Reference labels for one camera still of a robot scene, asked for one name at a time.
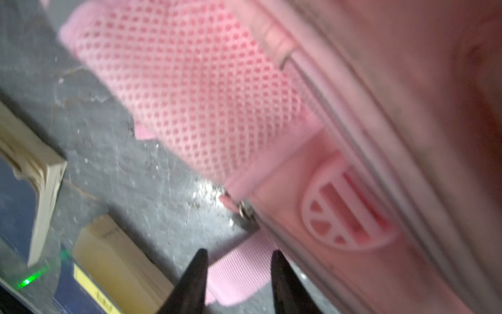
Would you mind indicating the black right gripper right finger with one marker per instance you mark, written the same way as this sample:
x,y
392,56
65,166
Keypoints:
x,y
289,294

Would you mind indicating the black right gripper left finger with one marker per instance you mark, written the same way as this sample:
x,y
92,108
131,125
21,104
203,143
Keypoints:
x,y
189,294

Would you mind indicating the pink school backpack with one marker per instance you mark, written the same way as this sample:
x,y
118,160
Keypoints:
x,y
362,137

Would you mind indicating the small navy blue book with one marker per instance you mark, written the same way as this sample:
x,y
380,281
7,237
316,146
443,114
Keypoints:
x,y
31,177

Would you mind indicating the large navy blue book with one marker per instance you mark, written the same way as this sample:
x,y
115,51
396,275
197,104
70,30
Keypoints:
x,y
106,272

